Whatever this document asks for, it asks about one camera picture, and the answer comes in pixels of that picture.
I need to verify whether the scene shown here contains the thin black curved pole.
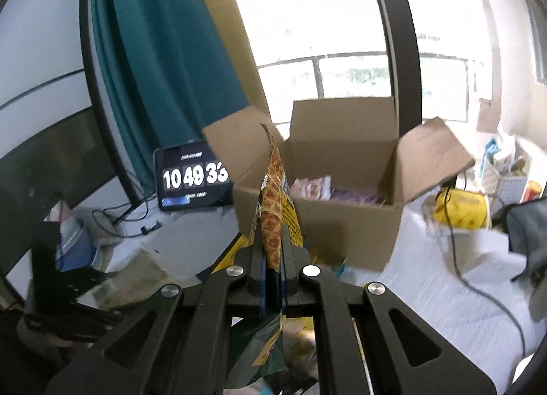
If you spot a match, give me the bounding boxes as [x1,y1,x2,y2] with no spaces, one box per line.
[79,0,144,208]

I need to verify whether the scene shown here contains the yellow orange patterned snack packet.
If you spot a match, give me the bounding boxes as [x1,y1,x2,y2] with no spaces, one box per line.
[226,123,319,391]

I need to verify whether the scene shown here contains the dark grey cloth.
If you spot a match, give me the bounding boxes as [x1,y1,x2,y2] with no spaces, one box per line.
[491,197,547,319]

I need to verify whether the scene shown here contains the yellow plastic bag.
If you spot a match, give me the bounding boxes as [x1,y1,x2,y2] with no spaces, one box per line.
[431,189,491,231]

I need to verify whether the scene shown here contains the window with metal railing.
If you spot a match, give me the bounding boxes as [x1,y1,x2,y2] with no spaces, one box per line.
[222,0,492,126]

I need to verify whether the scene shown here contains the yellow black snack packet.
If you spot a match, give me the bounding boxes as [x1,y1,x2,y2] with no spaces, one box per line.
[211,234,254,277]

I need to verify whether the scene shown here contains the brown cardboard box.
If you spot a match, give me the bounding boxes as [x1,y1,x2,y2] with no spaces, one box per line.
[202,98,476,272]

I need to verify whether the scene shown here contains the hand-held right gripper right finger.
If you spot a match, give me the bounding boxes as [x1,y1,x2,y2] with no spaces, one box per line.
[280,245,498,395]

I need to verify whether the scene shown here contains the brown clear snack packet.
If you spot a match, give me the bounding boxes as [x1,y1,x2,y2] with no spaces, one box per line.
[92,250,177,311]

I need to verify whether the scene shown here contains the black cable with plug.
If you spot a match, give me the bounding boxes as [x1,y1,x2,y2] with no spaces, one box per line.
[92,197,162,235]

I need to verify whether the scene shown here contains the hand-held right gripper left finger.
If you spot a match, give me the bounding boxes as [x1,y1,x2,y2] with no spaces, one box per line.
[45,245,274,395]

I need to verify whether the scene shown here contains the white paper sheet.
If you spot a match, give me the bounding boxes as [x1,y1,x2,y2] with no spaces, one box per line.
[468,227,533,282]

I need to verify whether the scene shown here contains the white perforated basket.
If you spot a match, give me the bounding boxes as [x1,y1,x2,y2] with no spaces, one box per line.
[479,134,535,204]

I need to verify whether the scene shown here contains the pink white snack packet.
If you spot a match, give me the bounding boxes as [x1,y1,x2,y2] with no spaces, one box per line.
[291,175,332,201]

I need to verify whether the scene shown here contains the long black cable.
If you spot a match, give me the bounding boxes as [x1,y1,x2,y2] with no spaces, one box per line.
[442,187,527,359]

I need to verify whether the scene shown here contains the teal curtain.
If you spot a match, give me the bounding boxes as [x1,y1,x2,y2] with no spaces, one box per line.
[88,0,251,199]

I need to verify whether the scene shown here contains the black tablet with clock display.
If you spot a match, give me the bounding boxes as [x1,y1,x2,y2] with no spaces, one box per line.
[154,141,235,213]

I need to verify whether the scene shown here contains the tan cardboard sheet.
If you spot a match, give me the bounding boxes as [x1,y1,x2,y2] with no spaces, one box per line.
[184,0,272,122]

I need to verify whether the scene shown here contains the red yellow can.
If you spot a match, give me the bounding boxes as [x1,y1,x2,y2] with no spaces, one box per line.
[521,180,546,204]

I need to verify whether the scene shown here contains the purple snack packet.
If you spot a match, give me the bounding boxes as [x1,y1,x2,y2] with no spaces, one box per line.
[331,187,384,206]

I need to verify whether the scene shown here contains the blue white packet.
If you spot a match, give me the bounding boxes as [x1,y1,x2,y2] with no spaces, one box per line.
[55,207,102,273]

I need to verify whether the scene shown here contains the thick black pole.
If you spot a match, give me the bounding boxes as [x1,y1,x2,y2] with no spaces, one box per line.
[362,0,424,139]

